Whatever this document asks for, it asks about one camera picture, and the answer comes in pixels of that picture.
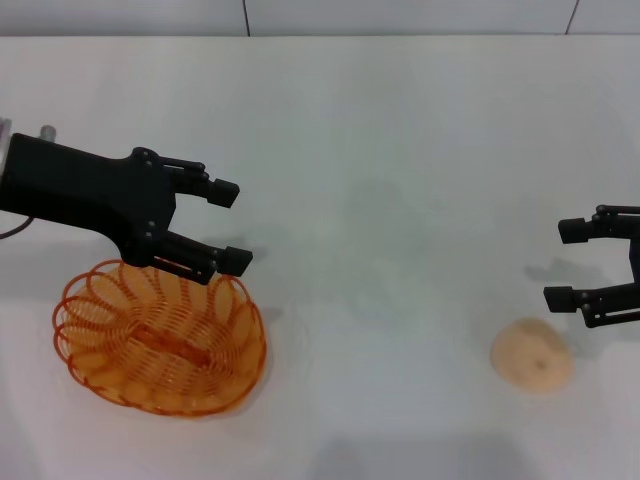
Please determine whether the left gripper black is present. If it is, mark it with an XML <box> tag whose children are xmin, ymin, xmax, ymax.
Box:
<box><xmin>0</xmin><ymin>132</ymin><xmax>254</xmax><ymax>287</ymax></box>

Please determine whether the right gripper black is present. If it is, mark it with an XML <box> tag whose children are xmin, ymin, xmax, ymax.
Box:
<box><xmin>543</xmin><ymin>203</ymin><xmax>640</xmax><ymax>329</ymax></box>

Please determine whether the orange plastic wire basket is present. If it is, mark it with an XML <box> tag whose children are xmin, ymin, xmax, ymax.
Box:
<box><xmin>52</xmin><ymin>258</ymin><xmax>269</xmax><ymax>417</ymax></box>

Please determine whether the round beige bread bun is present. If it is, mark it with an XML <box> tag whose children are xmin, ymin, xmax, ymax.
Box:
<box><xmin>490</xmin><ymin>316</ymin><xmax>576</xmax><ymax>395</ymax></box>

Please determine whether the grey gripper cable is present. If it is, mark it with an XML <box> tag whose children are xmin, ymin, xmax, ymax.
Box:
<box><xmin>0</xmin><ymin>214</ymin><xmax>35</xmax><ymax>241</ymax></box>

